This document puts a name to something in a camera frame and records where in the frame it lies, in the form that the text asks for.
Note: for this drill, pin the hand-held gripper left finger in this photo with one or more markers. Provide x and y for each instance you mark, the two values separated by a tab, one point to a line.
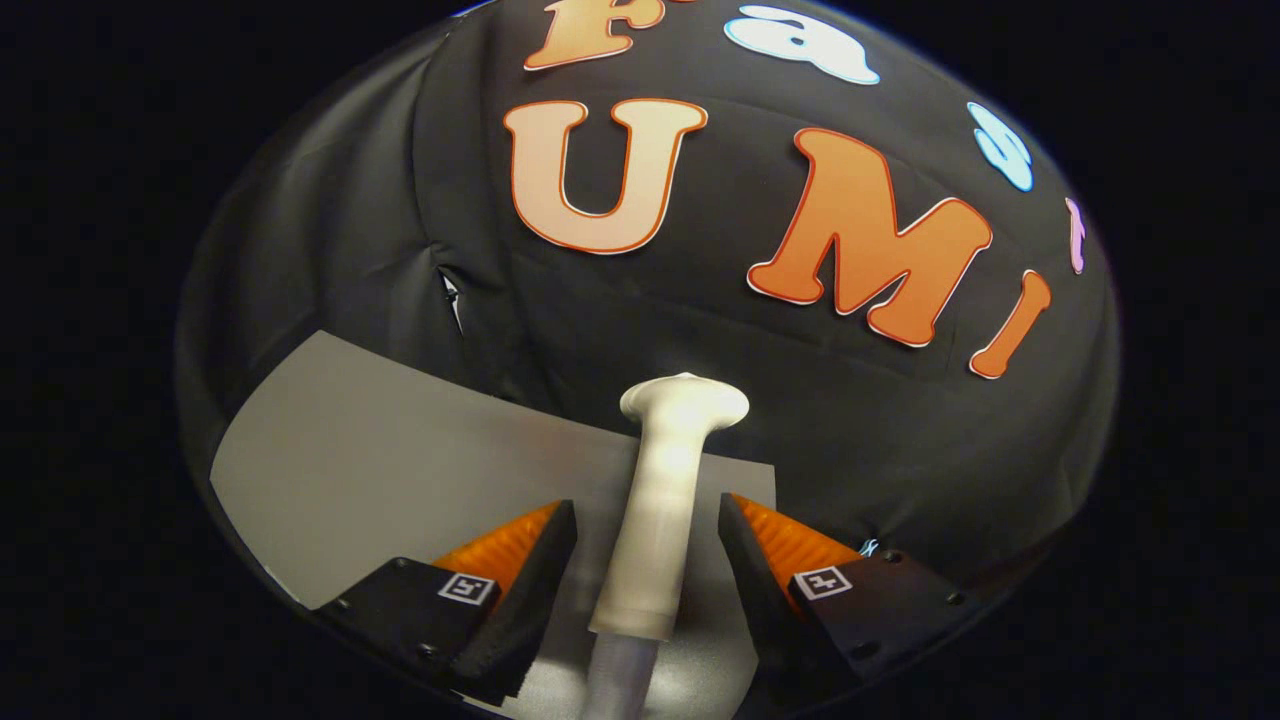
535	600

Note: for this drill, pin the grey drawer cabinet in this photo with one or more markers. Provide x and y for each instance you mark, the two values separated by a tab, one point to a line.
400	470

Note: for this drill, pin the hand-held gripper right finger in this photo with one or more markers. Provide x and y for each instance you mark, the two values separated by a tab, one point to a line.
775	620

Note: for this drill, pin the black backdrop cloth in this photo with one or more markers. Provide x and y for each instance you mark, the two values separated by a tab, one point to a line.
700	330

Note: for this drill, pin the white garment steamer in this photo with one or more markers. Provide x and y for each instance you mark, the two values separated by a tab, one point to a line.
660	500

